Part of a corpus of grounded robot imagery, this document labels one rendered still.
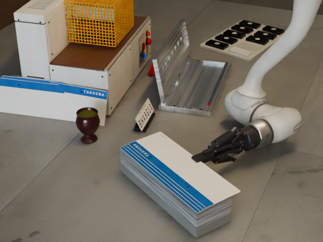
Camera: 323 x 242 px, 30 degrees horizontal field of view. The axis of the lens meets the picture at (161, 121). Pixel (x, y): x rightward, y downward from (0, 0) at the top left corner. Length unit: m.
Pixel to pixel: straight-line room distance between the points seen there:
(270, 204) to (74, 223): 0.59
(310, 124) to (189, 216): 0.76
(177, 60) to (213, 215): 0.94
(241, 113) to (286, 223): 0.48
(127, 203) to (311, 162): 0.64
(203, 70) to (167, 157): 0.78
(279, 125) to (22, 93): 0.97
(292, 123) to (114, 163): 0.61
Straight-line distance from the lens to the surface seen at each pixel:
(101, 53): 2.33
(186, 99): 2.36
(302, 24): 1.94
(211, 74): 2.55
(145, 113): 2.22
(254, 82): 2.10
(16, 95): 2.35
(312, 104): 2.43
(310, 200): 1.91
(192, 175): 1.80
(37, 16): 2.21
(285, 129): 2.03
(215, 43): 2.84
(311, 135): 2.23
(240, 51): 2.78
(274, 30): 3.04
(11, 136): 2.22
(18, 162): 2.08
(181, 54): 2.56
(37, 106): 2.32
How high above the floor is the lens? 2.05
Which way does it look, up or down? 31 degrees down
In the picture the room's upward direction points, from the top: straight up
